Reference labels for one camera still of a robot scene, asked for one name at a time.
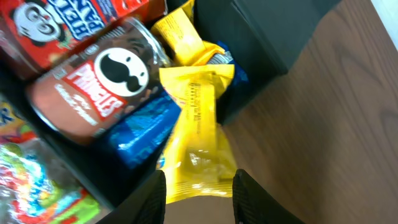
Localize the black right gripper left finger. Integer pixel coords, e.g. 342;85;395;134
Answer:
97;170;167;224

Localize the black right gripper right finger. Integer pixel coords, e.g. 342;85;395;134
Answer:
233;169;303;224

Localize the blue Oreo cookie pack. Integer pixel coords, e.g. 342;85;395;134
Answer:
105;42;246;169

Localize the yellow snack bar wrapper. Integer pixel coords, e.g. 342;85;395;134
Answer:
159;64;237;203

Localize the green Haribo gummy bag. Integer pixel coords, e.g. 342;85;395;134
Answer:
1;100;101;223

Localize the small Pringles can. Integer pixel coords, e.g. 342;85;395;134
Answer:
26;17;170;146

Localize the black gift box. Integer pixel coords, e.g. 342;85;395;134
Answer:
0;0;343;210

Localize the small yellow snack packet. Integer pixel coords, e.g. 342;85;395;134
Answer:
150;0;225;66

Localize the red Hello Panda box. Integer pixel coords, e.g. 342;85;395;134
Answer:
1;0;168;80

